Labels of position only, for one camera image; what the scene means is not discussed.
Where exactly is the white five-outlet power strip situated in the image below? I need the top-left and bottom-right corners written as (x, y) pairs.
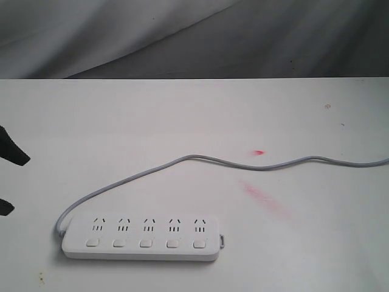
top-left (61, 212), bottom-right (225, 262)

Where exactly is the grey backdrop cloth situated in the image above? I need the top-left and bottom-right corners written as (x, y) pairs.
top-left (1, 1), bottom-right (388, 79)

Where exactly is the grey power cable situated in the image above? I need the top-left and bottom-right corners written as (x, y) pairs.
top-left (53, 155), bottom-right (389, 238)

